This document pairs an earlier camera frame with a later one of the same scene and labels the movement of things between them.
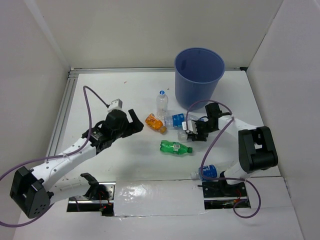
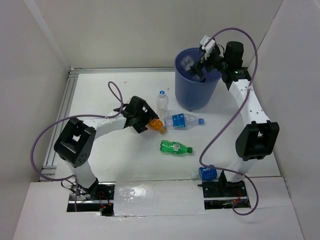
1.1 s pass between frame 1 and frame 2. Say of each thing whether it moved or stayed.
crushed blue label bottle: stayed
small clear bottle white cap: stayed
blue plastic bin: stayed
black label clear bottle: moved
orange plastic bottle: stayed
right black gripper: moved
